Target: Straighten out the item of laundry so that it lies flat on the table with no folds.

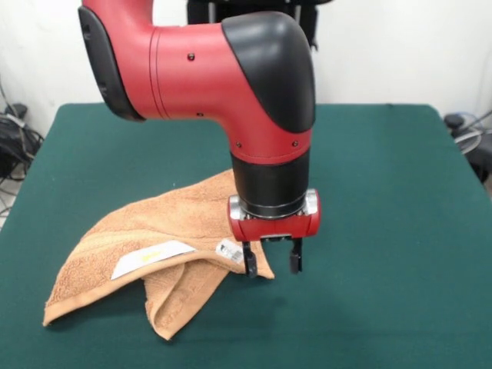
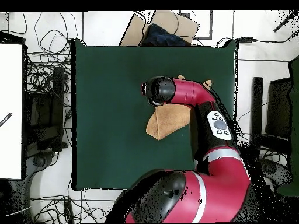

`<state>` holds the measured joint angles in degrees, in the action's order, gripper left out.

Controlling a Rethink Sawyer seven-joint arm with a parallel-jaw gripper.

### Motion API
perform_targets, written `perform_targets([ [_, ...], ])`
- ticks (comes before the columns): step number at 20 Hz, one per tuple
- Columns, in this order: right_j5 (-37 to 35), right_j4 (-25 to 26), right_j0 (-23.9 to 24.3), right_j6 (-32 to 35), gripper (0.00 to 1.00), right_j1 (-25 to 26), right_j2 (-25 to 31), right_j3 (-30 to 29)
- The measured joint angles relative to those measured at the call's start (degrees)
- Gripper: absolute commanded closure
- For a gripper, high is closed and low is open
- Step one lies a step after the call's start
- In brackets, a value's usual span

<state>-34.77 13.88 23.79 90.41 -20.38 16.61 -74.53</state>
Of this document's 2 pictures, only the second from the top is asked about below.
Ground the black rod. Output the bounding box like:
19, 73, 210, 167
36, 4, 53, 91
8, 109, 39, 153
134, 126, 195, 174
273, 10, 299, 33

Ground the tan terry towel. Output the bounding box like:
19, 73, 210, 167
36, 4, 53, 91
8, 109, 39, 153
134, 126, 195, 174
145, 73, 213, 141

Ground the dark blue clothing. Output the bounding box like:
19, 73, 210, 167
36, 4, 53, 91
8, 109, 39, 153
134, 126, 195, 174
141, 22, 187, 47

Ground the black upright bar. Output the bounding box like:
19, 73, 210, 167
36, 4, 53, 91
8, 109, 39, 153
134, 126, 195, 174
249, 76, 264, 160

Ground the white board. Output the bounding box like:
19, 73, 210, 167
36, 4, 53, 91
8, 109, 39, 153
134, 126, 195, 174
0, 43, 24, 180

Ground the black power strip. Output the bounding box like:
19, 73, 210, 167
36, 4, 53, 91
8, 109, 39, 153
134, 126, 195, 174
63, 201, 75, 224

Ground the black equipment rack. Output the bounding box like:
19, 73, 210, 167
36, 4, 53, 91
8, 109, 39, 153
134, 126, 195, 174
24, 66, 69, 152

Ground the dark green table cloth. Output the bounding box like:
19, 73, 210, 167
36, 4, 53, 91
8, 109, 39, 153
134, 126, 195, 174
71, 38, 238, 191

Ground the black cable tangle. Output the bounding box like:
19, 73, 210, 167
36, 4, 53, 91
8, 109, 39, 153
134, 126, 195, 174
234, 130, 290, 169
24, 11, 78, 94

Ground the black marker pen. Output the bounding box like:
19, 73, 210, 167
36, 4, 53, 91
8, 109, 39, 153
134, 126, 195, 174
0, 112, 13, 128

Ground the brown cardboard box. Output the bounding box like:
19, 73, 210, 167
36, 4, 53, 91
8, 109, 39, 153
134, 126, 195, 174
119, 10, 199, 47

